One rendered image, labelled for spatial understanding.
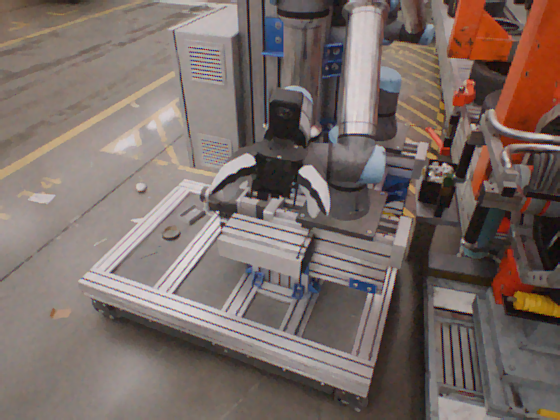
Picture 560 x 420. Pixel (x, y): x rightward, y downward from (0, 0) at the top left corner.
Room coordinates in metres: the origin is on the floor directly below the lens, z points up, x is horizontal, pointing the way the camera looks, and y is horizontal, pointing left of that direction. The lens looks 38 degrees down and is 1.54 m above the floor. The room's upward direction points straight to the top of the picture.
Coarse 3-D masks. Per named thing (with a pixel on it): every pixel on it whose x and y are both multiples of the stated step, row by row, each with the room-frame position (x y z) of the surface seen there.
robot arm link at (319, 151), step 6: (312, 144) 0.70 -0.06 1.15; (318, 144) 0.70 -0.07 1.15; (324, 144) 0.70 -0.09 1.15; (306, 150) 0.68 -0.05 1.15; (312, 150) 0.68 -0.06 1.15; (318, 150) 0.68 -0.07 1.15; (324, 150) 0.68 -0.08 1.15; (312, 156) 0.67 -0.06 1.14; (318, 156) 0.67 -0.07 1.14; (324, 156) 0.67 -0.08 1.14; (324, 162) 0.66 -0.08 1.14; (324, 168) 0.66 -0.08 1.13
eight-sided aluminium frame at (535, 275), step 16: (544, 128) 1.18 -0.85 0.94; (544, 144) 1.21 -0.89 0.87; (528, 160) 1.19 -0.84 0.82; (512, 224) 1.09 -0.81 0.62; (528, 224) 1.07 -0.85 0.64; (512, 240) 1.03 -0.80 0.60; (528, 240) 1.01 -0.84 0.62; (528, 256) 0.96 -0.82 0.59; (528, 272) 0.85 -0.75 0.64; (544, 272) 0.78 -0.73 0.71
